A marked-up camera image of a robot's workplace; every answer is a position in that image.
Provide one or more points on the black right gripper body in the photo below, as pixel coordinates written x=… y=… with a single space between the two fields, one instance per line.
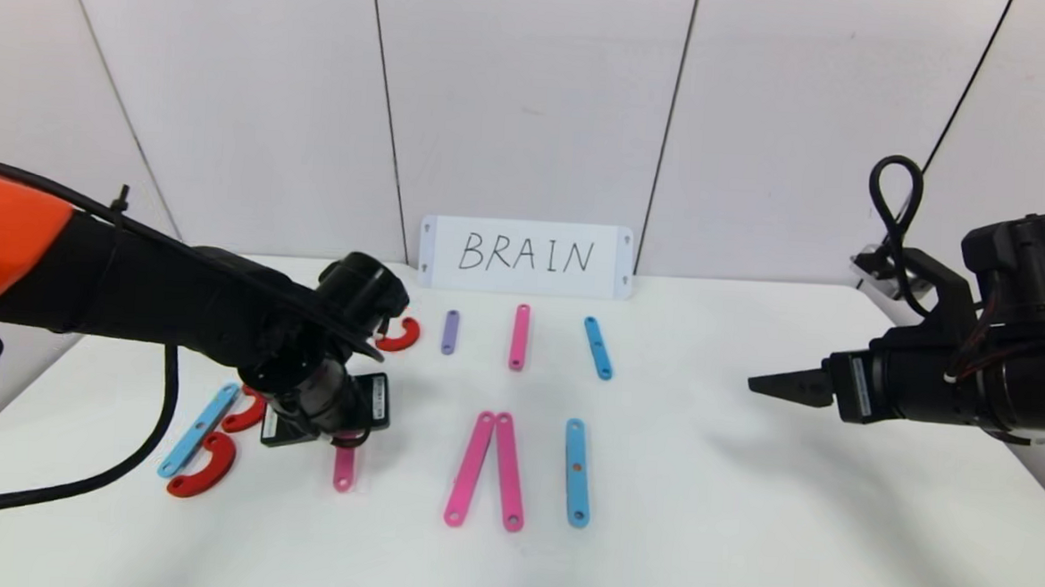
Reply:
x=859 y=386

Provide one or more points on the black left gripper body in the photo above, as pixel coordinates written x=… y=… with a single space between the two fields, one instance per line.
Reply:
x=375 y=404

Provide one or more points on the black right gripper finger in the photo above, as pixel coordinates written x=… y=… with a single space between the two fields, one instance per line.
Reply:
x=804 y=387

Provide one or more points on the long pink bar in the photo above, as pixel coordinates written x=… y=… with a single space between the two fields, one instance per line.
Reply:
x=344 y=468
x=510 y=472
x=470 y=468

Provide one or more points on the small red curved piece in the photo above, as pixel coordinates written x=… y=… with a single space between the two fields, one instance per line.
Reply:
x=410 y=334

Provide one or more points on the short purple bar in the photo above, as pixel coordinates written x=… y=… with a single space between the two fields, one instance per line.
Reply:
x=451 y=333

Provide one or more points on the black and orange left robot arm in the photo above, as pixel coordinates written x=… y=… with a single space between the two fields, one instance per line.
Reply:
x=129 y=300

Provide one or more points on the white BRAIN word card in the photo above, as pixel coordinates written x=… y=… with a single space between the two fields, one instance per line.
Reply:
x=524 y=256

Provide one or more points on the large red curved piece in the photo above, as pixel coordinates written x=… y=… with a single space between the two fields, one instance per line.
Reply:
x=243 y=419
x=223 y=466

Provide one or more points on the short pink bar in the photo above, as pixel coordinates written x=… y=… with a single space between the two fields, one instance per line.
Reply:
x=519 y=338

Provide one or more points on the long light blue bar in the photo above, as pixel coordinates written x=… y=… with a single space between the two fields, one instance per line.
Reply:
x=200 y=429

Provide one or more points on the light blue bar orange hole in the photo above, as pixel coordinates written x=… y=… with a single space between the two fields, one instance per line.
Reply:
x=578 y=448

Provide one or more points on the short blue bar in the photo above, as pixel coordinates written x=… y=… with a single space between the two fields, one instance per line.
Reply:
x=597 y=347

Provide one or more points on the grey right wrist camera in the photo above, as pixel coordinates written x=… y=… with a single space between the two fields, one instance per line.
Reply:
x=873 y=267

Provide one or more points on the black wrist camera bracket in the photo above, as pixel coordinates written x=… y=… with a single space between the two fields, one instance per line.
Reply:
x=947 y=293

